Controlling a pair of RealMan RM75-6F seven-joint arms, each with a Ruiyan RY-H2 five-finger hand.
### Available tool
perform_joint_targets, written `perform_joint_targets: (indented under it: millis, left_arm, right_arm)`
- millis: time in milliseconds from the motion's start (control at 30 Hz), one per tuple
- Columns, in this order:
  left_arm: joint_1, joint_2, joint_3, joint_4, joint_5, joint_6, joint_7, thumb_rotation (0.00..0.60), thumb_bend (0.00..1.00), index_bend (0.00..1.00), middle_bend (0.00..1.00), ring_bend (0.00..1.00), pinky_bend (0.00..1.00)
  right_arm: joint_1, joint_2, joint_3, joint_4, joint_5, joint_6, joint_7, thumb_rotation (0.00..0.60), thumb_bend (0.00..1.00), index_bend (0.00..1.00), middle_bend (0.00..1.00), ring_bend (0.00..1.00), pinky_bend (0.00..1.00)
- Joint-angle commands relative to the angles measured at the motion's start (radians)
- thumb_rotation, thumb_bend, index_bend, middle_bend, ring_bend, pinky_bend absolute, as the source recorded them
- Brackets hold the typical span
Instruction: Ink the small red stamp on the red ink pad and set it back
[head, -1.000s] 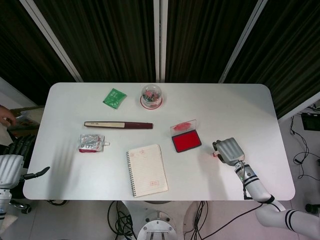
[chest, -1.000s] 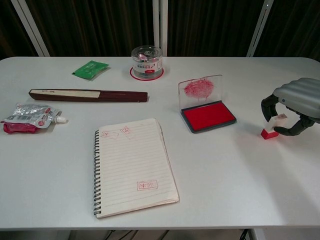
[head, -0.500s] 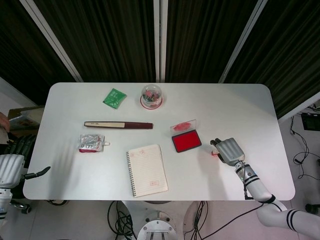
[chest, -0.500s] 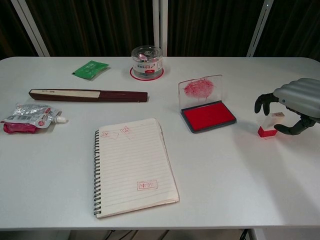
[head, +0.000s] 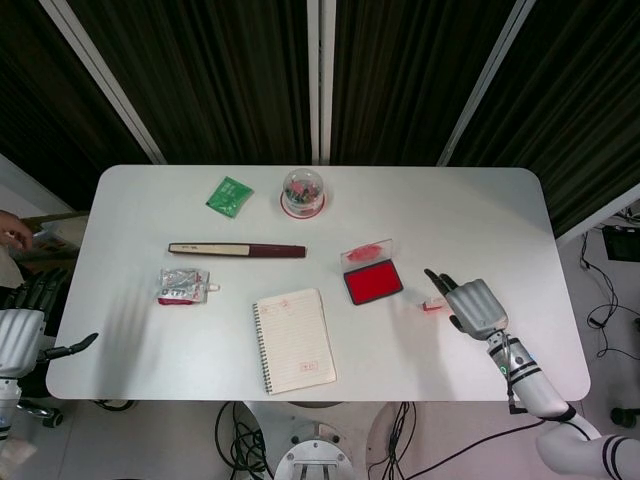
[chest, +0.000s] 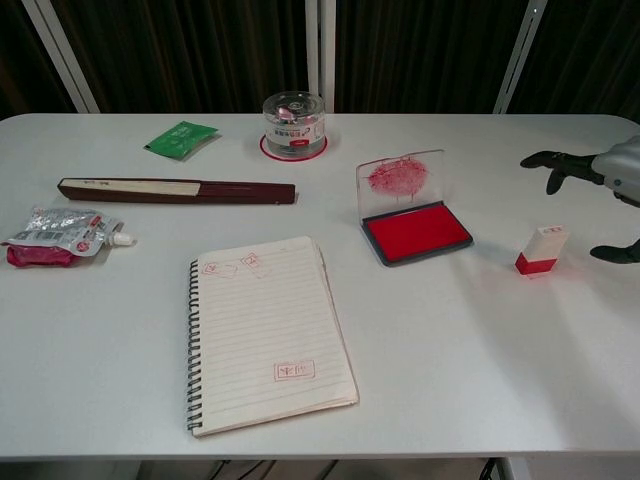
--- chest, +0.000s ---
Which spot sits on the white and red stamp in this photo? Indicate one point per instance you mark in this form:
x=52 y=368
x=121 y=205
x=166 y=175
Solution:
x=542 y=247

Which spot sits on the white upright frame post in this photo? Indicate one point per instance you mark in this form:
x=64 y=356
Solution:
x=320 y=50

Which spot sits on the spiral lined notebook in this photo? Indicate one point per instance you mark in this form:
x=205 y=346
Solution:
x=270 y=340

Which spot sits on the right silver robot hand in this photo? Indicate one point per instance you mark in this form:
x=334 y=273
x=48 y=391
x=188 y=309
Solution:
x=620 y=170

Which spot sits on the red ink pad clear lid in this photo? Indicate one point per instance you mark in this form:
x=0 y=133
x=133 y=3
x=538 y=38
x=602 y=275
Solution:
x=417 y=235

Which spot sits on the black pleated curtain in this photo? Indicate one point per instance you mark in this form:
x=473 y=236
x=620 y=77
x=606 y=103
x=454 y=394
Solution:
x=590 y=50
x=425 y=50
x=200 y=50
x=20 y=60

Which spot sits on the clear jar of clips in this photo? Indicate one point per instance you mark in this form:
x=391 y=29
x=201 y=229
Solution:
x=295 y=125

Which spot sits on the white slanted frame post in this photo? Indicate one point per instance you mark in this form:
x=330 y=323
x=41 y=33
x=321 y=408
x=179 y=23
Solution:
x=61 y=60
x=520 y=55

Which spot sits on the green foil packet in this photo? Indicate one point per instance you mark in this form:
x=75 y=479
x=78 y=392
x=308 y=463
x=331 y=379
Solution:
x=182 y=139

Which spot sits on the silver spout pouch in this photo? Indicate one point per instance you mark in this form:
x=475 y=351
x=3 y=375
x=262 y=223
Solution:
x=55 y=235

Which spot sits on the dark red folded fan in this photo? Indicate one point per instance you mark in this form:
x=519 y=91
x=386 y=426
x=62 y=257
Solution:
x=175 y=191

